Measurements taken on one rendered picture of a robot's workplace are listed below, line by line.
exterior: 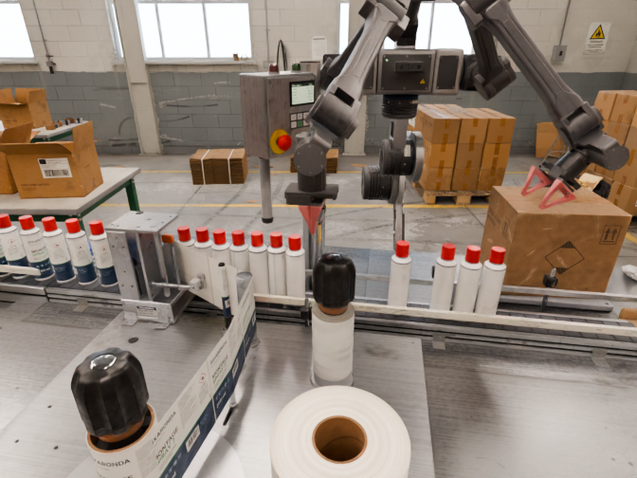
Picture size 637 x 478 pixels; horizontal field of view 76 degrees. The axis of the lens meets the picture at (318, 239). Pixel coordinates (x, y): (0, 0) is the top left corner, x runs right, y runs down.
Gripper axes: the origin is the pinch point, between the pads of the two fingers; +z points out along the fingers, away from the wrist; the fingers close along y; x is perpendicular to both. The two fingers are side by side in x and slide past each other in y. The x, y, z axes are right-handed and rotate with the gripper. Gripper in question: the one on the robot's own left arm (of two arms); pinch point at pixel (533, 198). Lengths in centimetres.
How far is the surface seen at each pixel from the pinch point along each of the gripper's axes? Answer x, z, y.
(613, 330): 28.8, 10.3, 20.7
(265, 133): -64, 30, 2
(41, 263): -93, 106, -8
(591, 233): 22.3, -3.9, -2.3
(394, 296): -13.0, 40.8, 10.0
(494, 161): 148, -22, -311
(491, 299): 4.2, 24.5, 13.9
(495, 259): -3.1, 16.5, 12.5
